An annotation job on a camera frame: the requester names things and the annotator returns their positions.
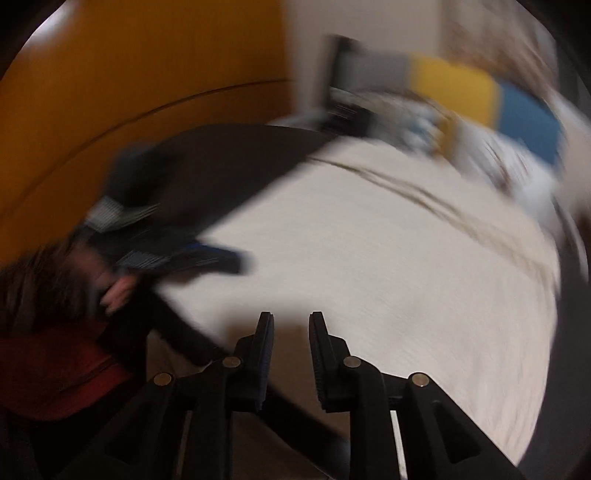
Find cream knitted sweater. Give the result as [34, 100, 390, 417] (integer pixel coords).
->
[158, 139, 560, 462]

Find floral sleeve forearm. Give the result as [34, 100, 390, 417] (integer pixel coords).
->
[1, 242, 105, 338]

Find person's left hand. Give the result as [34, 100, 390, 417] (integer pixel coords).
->
[68, 244, 138, 314]

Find wooden wardrobe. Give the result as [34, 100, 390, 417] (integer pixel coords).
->
[1, 1, 290, 263]

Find black handbag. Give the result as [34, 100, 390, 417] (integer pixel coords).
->
[320, 88, 373, 138]

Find triangle pattern pillow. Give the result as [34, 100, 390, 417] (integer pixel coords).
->
[368, 93, 449, 155]

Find white deer print pillow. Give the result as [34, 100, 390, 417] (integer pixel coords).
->
[451, 120, 562, 238]

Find grey yellow blue sofa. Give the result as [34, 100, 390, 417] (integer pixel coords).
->
[267, 34, 590, 278]

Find beige patterned curtain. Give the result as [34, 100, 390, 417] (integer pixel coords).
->
[441, 0, 558, 98]

